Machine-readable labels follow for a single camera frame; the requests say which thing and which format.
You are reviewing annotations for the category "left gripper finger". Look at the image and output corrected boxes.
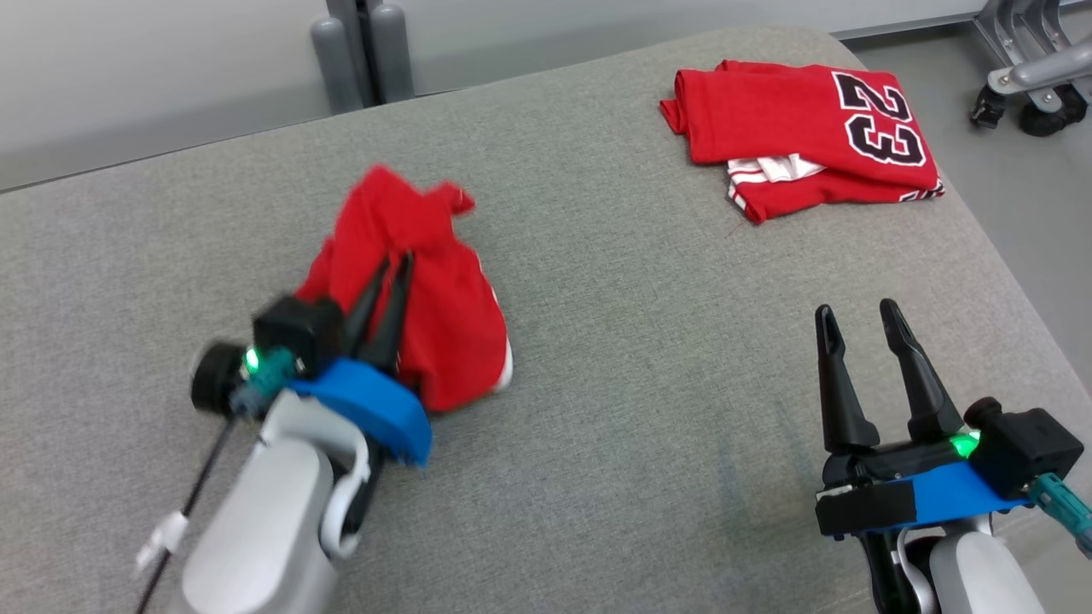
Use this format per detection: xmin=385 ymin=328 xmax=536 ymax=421
xmin=363 ymin=250 xmax=416 ymax=376
xmin=344 ymin=254 xmax=393 ymax=355

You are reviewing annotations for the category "right gripper body black blue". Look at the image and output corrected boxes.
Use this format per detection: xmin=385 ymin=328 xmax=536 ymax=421
xmin=815 ymin=433 xmax=1026 ymax=540

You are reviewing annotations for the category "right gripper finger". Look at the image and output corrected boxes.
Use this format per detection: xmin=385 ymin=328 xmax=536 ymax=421
xmin=879 ymin=298 xmax=965 ymax=443
xmin=815 ymin=305 xmax=880 ymax=455

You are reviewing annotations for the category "left gripper body black blue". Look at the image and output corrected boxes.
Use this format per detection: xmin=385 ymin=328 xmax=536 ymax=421
xmin=286 ymin=358 xmax=433 ymax=467

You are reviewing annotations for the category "red and white jersey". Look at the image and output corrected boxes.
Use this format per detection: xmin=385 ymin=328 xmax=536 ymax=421
xmin=294 ymin=165 xmax=514 ymax=414
xmin=659 ymin=60 xmax=945 ymax=225

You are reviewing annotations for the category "small black caster wheel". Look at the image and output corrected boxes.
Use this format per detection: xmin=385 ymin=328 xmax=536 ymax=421
xmin=969 ymin=84 xmax=1009 ymax=130

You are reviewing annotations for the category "large black caster wheel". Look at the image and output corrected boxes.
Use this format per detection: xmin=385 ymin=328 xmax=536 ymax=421
xmin=1018 ymin=84 xmax=1090 ymax=138

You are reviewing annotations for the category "teal left camera connector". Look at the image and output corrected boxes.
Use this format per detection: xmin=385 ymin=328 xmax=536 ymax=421
xmin=230 ymin=345 xmax=304 ymax=420

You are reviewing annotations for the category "teal camera connector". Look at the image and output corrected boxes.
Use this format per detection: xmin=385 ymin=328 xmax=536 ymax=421
xmin=1026 ymin=474 xmax=1092 ymax=559
xmin=230 ymin=345 xmax=304 ymax=420

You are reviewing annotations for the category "teal right camera connector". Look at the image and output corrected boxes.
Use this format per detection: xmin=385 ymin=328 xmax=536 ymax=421
xmin=1026 ymin=474 xmax=1092 ymax=559

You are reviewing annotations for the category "black cylindrical cable fitting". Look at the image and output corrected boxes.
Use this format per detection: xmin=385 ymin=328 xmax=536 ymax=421
xmin=189 ymin=341 xmax=248 ymax=416

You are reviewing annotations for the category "black left camera cable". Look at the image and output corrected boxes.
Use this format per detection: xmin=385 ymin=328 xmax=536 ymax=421
xmin=136 ymin=414 xmax=241 ymax=614

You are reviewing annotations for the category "grey rounded post foot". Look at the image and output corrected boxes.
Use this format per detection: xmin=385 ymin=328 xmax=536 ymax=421
xmin=369 ymin=3 xmax=416 ymax=103
xmin=310 ymin=15 xmax=363 ymax=114

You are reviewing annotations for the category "white cable label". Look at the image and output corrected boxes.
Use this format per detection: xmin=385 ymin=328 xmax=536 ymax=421
xmin=135 ymin=510 xmax=189 ymax=574

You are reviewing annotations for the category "grey metal partition post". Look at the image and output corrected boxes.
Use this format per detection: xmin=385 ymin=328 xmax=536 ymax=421
xmin=327 ymin=0 xmax=395 ymax=107

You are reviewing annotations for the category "grey metal cart frame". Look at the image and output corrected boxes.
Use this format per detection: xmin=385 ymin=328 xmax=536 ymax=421
xmin=973 ymin=0 xmax=1092 ymax=112

